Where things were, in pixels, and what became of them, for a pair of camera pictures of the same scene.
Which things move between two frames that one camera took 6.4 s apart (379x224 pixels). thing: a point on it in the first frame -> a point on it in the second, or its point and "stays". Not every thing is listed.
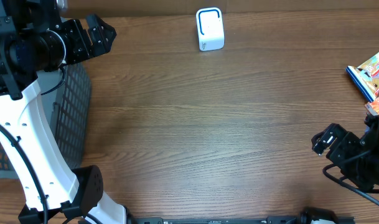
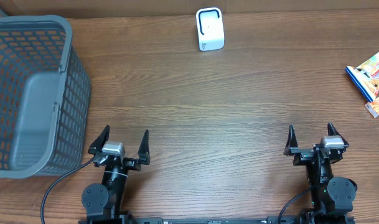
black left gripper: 83,47 -> 144,158
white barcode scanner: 210,27 stays
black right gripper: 346,144 -> 302,155
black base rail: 287,219 stays
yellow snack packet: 372,74 stays
